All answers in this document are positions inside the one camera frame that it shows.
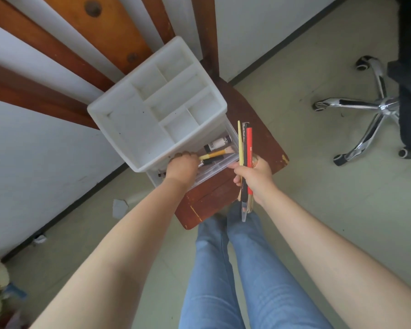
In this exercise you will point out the black pen with clear end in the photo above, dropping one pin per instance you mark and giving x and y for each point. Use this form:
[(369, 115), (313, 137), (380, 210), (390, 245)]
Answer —
[(244, 140)]

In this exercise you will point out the clear plastic drawer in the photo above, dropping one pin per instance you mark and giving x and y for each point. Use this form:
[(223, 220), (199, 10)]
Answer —
[(222, 167)]

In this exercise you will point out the person's left fingers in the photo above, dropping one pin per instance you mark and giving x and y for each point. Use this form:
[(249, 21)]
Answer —
[(186, 155)]

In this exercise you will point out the person's right hand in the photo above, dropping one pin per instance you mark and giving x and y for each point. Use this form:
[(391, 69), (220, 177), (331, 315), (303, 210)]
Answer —
[(258, 181)]

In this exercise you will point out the tan wooden pencil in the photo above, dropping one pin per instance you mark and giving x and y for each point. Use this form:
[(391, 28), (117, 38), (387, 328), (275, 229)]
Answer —
[(250, 203)]

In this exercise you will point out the white plastic compartment organizer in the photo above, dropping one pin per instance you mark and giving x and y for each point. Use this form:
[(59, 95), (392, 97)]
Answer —
[(150, 109)]

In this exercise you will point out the blue plastic object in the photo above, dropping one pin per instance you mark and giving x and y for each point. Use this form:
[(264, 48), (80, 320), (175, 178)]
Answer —
[(15, 291)]

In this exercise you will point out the small white floor scrap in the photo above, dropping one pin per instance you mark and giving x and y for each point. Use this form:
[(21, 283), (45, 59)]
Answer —
[(39, 239)]

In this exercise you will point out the person's right forearm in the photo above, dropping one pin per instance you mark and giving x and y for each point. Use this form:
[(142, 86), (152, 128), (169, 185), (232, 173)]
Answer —
[(332, 256)]

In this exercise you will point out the person's left hand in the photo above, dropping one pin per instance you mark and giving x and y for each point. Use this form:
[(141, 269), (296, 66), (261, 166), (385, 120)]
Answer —
[(181, 169)]

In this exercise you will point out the grey paper scrap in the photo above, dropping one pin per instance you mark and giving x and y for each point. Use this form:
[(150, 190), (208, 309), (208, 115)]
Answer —
[(119, 208)]

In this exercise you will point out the yellow pencil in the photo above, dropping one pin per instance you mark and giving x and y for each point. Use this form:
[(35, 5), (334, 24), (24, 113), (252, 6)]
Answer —
[(240, 143)]

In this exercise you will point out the black marker pen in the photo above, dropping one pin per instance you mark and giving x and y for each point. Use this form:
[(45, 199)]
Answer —
[(210, 161)]

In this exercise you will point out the person's left forearm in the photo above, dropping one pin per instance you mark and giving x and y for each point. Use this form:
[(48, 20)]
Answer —
[(123, 256)]

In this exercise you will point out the black and white tube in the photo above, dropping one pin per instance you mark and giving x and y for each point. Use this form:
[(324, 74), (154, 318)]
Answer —
[(217, 143)]

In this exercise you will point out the person's right thumb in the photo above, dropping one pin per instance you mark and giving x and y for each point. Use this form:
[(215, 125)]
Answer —
[(235, 165)]

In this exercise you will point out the yellow marker pen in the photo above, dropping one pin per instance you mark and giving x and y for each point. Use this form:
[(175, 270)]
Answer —
[(213, 155)]

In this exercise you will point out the black office chair chrome base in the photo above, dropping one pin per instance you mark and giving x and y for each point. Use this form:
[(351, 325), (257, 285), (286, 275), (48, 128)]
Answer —
[(383, 106)]

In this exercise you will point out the brown wooden chair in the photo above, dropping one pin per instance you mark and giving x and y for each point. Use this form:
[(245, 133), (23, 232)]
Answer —
[(269, 140)]

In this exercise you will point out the blue jeans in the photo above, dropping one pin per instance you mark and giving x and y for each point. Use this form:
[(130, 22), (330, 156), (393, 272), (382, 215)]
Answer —
[(209, 287)]

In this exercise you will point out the red pen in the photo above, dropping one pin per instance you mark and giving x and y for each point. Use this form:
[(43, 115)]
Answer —
[(249, 147)]

